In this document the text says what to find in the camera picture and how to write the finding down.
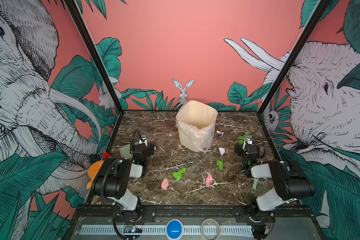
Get pale green dustpan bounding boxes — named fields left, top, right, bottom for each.
left=119, top=144, right=133, bottom=160

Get pale green hand brush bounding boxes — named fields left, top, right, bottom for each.
left=251, top=178, right=267, bottom=194

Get small green paper scrap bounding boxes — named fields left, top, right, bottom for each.
left=216, top=159, right=224, bottom=170

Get large green paper scrap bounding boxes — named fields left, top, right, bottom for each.
left=172, top=168, right=186, bottom=181

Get pink paper scrap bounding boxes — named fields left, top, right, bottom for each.
left=205, top=173, right=214, bottom=188
left=161, top=178, right=170, bottom=191

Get cream trash bin with bag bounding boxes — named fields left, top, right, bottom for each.
left=176, top=101, right=218, bottom=153

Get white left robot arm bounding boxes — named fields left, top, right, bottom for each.
left=87, top=142, right=156, bottom=222

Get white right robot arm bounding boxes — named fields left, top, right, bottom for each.
left=235, top=140, right=315, bottom=223

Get green paper scrap far right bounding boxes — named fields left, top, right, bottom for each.
left=238, top=131, right=250, bottom=146

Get white paper scrap centre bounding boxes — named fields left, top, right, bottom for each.
left=219, top=147, right=226, bottom=156

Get colourful toy brick block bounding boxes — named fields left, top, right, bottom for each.
left=102, top=152, right=110, bottom=159

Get orange duck toy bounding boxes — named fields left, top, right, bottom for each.
left=87, top=161, right=104, bottom=190

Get small circuit board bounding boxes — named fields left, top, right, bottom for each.
left=124, top=225, right=144, bottom=235

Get blue round button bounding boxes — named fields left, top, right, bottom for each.
left=166, top=219, right=184, bottom=240

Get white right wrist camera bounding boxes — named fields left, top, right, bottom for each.
left=243, top=135, right=253, bottom=150

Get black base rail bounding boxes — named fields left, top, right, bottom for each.
left=72, top=205, right=315, bottom=223

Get clear tape ring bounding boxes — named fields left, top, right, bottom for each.
left=200, top=218, right=221, bottom=240

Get black left frame post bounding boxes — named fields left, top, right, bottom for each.
left=64, top=0, right=124, bottom=114

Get black frame post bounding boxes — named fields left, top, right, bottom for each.
left=64, top=0, right=124, bottom=114
left=257, top=0, right=331, bottom=115

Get black right frame post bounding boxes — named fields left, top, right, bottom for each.
left=257, top=0, right=331, bottom=115

